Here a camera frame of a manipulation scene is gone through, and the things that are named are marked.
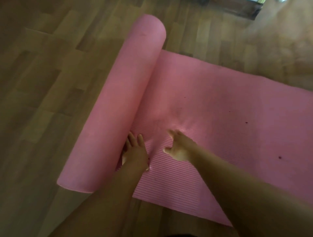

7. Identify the person's left hand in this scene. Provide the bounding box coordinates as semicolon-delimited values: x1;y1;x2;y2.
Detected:
121;132;150;171

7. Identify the person's right hand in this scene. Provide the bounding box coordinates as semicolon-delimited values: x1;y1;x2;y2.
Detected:
163;129;199;162

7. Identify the pink yoga mat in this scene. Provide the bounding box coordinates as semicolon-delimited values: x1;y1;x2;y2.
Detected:
56;14;313;228

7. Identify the person's right forearm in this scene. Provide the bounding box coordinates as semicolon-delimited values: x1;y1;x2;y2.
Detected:
188;146;313;237

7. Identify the person's left forearm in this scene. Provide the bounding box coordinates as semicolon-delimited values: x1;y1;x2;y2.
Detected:
49;166;147;237

